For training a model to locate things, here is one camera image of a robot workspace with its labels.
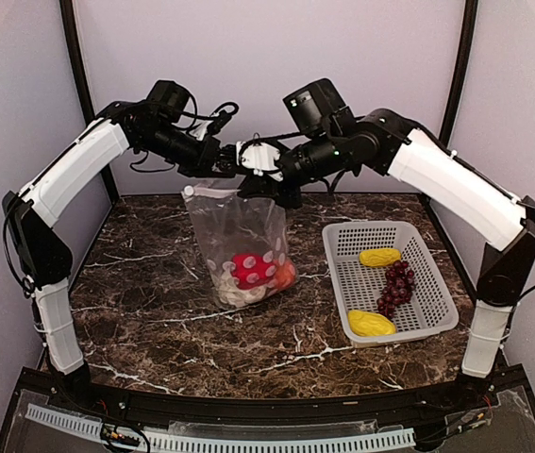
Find black front rail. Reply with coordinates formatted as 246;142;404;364
44;372;490;428

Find yellow vegetable toy front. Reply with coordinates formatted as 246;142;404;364
347;310;396;337

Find orange pumpkin toy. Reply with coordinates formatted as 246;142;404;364
274;260;296;290

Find white slotted cable duct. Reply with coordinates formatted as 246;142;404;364
25;403;415;452

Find black frame post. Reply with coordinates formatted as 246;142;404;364
59;0;94;124
439;0;478;145

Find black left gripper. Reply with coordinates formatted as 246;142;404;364
140;121;237;176

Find white cauliflower toy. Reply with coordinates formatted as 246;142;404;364
216;272;267;308

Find left black frame post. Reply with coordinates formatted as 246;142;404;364
59;0;94;124

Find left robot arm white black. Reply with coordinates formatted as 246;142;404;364
2;99;236;411

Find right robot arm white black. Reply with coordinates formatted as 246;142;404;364
236;109;535;410

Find red bell pepper toy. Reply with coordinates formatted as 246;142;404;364
230;252;276;290

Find right black frame post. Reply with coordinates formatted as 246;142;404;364
439;0;478;145

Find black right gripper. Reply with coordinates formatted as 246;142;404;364
237;128;345;209

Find dark red grape bunch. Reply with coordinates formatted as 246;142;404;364
376;260;415;320

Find clear zip top bag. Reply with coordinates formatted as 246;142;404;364
181;184;297;308

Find white plastic basket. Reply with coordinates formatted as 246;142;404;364
322;221;459;347

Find yellow vegetable toy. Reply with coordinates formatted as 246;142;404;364
347;310;396;337
359;247;402;268

